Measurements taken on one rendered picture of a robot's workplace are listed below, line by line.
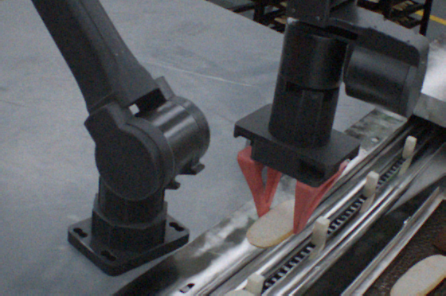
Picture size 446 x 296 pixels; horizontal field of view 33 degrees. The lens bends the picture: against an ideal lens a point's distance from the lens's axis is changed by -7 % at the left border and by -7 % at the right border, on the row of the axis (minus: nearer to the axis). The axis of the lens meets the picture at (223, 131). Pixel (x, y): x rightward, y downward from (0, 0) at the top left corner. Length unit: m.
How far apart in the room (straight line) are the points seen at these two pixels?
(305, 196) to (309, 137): 0.05
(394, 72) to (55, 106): 0.64
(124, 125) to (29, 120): 0.38
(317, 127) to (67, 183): 0.40
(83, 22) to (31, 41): 0.62
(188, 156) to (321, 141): 0.16
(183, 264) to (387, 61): 0.30
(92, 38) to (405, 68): 0.32
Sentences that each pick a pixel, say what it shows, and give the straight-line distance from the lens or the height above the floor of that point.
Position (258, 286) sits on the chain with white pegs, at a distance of 0.77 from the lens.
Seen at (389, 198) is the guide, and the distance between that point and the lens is 0.97.
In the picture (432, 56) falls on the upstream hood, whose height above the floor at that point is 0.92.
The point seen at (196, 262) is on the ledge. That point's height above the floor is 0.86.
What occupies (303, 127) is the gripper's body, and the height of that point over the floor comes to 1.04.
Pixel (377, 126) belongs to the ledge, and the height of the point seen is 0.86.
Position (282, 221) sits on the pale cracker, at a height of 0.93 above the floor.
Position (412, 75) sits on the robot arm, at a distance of 0.63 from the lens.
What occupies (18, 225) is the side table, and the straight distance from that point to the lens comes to 0.89.
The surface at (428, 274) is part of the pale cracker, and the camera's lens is 0.77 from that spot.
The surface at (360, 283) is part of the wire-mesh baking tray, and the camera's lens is 0.76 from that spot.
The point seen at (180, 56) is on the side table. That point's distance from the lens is 1.36.
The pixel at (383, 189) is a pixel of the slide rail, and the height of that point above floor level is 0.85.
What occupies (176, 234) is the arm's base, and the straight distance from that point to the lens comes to 0.87.
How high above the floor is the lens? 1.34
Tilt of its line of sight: 27 degrees down
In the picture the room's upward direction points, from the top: 9 degrees clockwise
